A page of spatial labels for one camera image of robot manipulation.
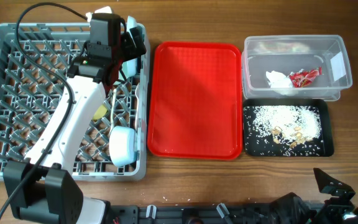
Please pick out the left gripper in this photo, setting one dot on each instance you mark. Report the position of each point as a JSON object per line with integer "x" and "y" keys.
{"x": 132, "y": 51}

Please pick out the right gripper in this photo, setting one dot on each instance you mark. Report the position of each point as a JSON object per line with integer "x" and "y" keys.
{"x": 344, "y": 205}

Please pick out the white plastic spoon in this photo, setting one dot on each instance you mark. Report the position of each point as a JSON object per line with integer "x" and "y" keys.
{"x": 113, "y": 101}

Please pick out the white plastic fork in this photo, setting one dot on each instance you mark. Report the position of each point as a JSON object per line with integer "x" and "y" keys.
{"x": 137, "y": 95}

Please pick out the yellow plastic cup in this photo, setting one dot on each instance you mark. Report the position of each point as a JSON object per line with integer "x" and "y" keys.
{"x": 100, "y": 112}

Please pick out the light blue small bowl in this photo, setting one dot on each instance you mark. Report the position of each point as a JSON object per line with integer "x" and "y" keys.
{"x": 122, "y": 149}

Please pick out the light blue plate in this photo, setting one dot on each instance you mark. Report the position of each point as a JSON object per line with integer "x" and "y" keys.
{"x": 129, "y": 67}

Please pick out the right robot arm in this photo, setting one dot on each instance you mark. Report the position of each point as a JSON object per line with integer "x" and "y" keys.
{"x": 292, "y": 209}

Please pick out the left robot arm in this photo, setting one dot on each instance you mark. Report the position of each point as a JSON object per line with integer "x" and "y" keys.
{"x": 41, "y": 188}

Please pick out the black food waste tray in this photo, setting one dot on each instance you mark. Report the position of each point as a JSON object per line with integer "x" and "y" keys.
{"x": 322, "y": 147}

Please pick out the clear plastic waste bin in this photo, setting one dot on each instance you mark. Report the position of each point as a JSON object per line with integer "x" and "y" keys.
{"x": 292, "y": 53}

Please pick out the grey plastic dishwasher rack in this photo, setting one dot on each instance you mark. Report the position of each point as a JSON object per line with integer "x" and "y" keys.
{"x": 29, "y": 96}

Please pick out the peanut shells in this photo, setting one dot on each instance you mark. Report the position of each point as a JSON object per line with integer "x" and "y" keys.
{"x": 289, "y": 137}

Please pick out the red plastic serving tray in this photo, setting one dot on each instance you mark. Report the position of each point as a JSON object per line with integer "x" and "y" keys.
{"x": 196, "y": 101}

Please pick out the pile of white rice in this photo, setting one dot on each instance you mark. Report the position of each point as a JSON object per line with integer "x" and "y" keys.
{"x": 265, "y": 118}

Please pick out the red snack wrapper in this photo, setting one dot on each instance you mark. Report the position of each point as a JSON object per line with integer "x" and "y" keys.
{"x": 304, "y": 77}

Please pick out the crumpled white paper napkin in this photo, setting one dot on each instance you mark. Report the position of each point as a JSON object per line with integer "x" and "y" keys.
{"x": 278, "y": 80}

